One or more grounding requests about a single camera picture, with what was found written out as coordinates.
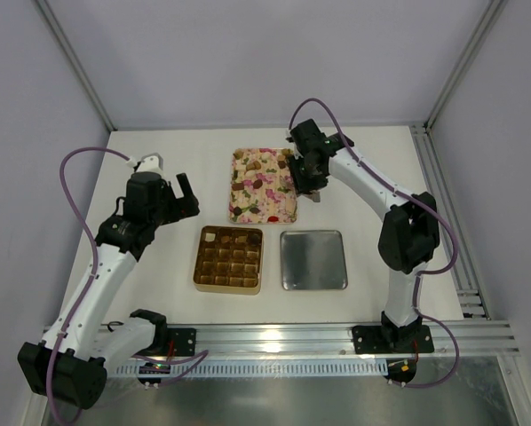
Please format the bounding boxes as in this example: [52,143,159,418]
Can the metal tongs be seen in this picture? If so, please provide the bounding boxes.
[284,176,321,203]

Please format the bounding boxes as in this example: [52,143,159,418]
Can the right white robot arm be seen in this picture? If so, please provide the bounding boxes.
[287,119,440,353]

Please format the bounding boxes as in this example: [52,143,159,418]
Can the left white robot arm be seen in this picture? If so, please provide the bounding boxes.
[17,171,200,409]

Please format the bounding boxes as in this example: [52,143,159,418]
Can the gold chocolate box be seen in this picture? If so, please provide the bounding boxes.
[193,225,264,296]

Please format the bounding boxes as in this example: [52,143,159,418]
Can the floral tray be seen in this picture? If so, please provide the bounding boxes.
[228,147,297,225]

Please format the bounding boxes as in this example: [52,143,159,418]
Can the silver tin lid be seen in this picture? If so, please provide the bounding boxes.
[280,230,348,291]

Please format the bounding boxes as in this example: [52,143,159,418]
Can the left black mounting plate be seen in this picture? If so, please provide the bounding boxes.
[167,327,197,358]

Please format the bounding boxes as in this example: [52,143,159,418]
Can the black mounting plate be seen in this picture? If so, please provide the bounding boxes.
[167,327,197,358]
[352,325,435,355]

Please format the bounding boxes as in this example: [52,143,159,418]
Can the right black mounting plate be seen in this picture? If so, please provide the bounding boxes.
[352,325,435,355]

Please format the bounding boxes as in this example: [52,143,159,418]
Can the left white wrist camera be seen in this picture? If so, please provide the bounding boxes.
[126,153,164,177]

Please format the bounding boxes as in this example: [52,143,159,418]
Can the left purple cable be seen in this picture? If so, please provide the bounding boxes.
[46,146,210,426]

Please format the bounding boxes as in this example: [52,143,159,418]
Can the perforated cable duct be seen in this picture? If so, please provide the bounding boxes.
[110,357,388,380]

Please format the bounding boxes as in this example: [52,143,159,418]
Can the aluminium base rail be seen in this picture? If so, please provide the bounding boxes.
[43,318,522,356]

